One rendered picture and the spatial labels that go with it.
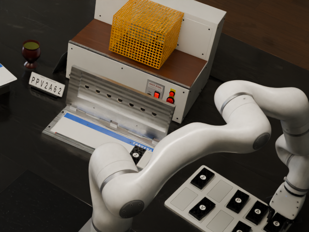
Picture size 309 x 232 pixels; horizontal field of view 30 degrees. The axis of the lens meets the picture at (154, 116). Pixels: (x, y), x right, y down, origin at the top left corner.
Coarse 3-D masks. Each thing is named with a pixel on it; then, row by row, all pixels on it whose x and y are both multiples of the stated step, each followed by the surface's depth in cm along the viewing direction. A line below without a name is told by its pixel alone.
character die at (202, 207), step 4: (204, 200) 210; (208, 200) 210; (196, 204) 207; (200, 204) 208; (204, 204) 208; (208, 204) 208; (212, 204) 209; (192, 208) 206; (196, 208) 207; (200, 208) 206; (204, 208) 206; (208, 208) 207; (212, 208) 208; (192, 212) 205; (196, 212) 205; (200, 212) 206; (204, 212) 206; (196, 216) 203; (200, 216) 204
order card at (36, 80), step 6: (30, 78) 244; (36, 78) 243; (42, 78) 242; (48, 78) 241; (30, 84) 244; (36, 84) 243; (42, 84) 242; (48, 84) 242; (54, 84) 241; (60, 84) 240; (48, 90) 242; (54, 90) 241; (60, 90) 241; (60, 96) 241
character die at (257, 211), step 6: (258, 204) 212; (264, 204) 212; (252, 210) 210; (258, 210) 210; (264, 210) 210; (246, 216) 207; (252, 216) 208; (258, 216) 208; (252, 222) 207; (258, 222) 206
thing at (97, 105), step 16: (80, 80) 227; (96, 80) 225; (112, 80) 223; (80, 96) 231; (96, 96) 228; (112, 96) 226; (128, 96) 223; (144, 96) 219; (96, 112) 231; (112, 112) 228; (128, 112) 226; (144, 112) 223; (160, 112) 221; (128, 128) 228; (144, 128) 225; (160, 128) 224
